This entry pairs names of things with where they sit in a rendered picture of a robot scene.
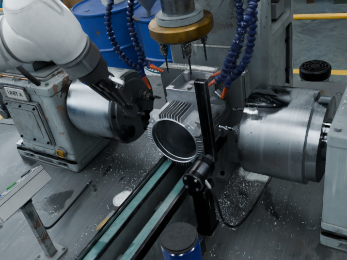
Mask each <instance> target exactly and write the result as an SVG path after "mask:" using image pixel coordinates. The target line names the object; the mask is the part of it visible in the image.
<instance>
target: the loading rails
mask: <svg viewBox="0 0 347 260"><path fill-rule="evenodd" d="M216 150H217V158H218V161H217V163H216V164H215V171H214V172H213V174H212V175H211V176H210V177H209V178H212V179H213V181H214V184H215V182H216V181H218V182H222V183H226V181H227V179H228V178H229V176H230V173H229V172H228V171H224V169H225V167H226V165H227V164H228V162H229V154H228V145H227V136H225V137H219V138H218V139H217V141H216ZM192 164H193V163H191V165H190V166H188V165H187V166H186V165H185V166H184V165H182V166H181V165H179V164H177V165H176V163H175V164H174V162H171V161H168V158H167V157H166V156H163V157H161V158H160V159H159V161H158V162H157V163H156V164H155V165H154V166H153V167H152V169H151V170H150V171H149V172H148V173H147V175H146V176H145V177H144V178H143V179H142V180H141V181H140V183H139V184H138V185H137V186H136V187H135V189H134V190H133V191H132V192H131V193H130V194H129V196H128V197H127V198H126V199H125V200H124V201H123V202H122V204H121V205H120V206H119V207H118V208H117V210H116V211H115V212H114V213H113V214H112V215H111V217H110V218H109V219H108V220H107V221H106V222H105V224H104V225H103V226H102V227H101V228H100V229H99V231H98V232H97V233H96V234H95V235H94V237H93V238H92V239H91V240H90V242H89V243H88V244H87V245H86V246H85V247H84V248H83V250H82V251H81V252H80V253H79V254H78V255H77V257H76V258H75V259H74V260H165V259H164V255H163V252H162V248H161V245H160V235H161V233H162V231H163V230H164V229H165V228H166V227H168V226H169V225H171V224H174V223H178V222H185V223H189V222H190V221H191V219H192V218H193V216H194V215H196V213H195V208H194V202H193V197H192V196H190V195H189V193H188V188H186V187H185V185H184V184H183V181H182V176H183V175H184V173H185V172H186V171H187V170H189V168H190V167H191V166H192Z"/></svg>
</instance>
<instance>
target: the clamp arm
mask: <svg viewBox="0 0 347 260"><path fill-rule="evenodd" d="M194 88H195V95H196V102H197V108H198V115H199V122H200V128H201V135H202V142H203V148H204V155H205V157H209V156H210V157H209V158H210V159H212V161H213V163H214V164H216V163H217V161H218V158H217V150H216V142H215V134H214V126H213V119H212V111H211V103H210V95H209V87H208V80H207V79H202V78H197V79H196V80H195V81H194Z"/></svg>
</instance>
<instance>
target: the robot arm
mask: <svg viewBox="0 0 347 260"><path fill-rule="evenodd" d="M3 12H4V15H0V73H2V72H4V71H7V70H10V69H13V68H16V67H19V66H21V65H22V64H24V63H27V62H31V61H51V60H52V61H53V62H55V64H56V65H57V66H59V67H60V68H61V69H63V70H64V71H65V72H66V73H67V74H68V75H69V76H71V77H74V78H77V79H78V80H79V81H80V82H81V83H83V84H84V85H87V86H88V87H90V88H91V89H92V90H94V91H95V92H96V93H98V94H99V95H101V96H102V97H104V98H105V99H106V100H108V101H109V102H111V101H113V102H114V103H115V104H118V105H119V106H120V107H121V108H122V109H123V110H124V111H125V112H126V113H127V114H128V115H129V116H130V117H133V118H135V117H136V115H137V112H138V110H139V108H138V107H137V106H136V105H135V104H134V103H133V102H132V99H133V97H134V95H133V94H132V92H131V91H130V89H129V87H128V85H127V84H126V79H125V78H123V77H122V78H121V79H117V78H115V76H114V74H113V73H111V72H110V71H108V67H107V62H106V60H105V59H104V58H103V57H102V56H101V55H100V51H99V48H98V47H97V46H96V45H95V44H94V43H93V42H92V40H91V39H90V38H89V37H88V35H87V34H86V33H84V31H83V30H82V27H81V25H80V23H79V21H78V20H77V18H76V17H75V16H74V15H73V13H72V12H71V11H70V10H69V9H68V8H67V7H66V6H65V5H64V4H63V3H62V2H61V1H60V0H3Z"/></svg>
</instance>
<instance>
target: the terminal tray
mask: <svg viewBox="0 0 347 260"><path fill-rule="evenodd" d="M186 71H188V72H187V73H186ZM207 74H209V75H207ZM212 74H213V73H208V72H198V71H192V76H191V75H190V71H189V70H185V71H183V72H182V73H181V74H180V75H179V76H178V77H177V78H176V79H175V80H174V81H173V82H172V83H171V84H170V85H169V86H168V87H167V88H166V92H167V97H168V101H169V103H170V102H171V101H176V100H177V101H179V100H180V101H182V102H184V101H185V103H186V102H188V104H189V103H191V105H194V109H195V110H196V111H198V108H197V102H196V95H195V91H194V90H192V89H194V81H195V80H196V79H197V78H202V79H207V80H208V84H209V83H210V82H211V81H212V80H213V79H214V77H211V75H212ZM170 86H172V87H170ZM208 87H209V86H208ZM214 92H215V87H214V85H212V86H210V87H209V95H210V99H211V98H212V96H214V95H213V93H214Z"/></svg>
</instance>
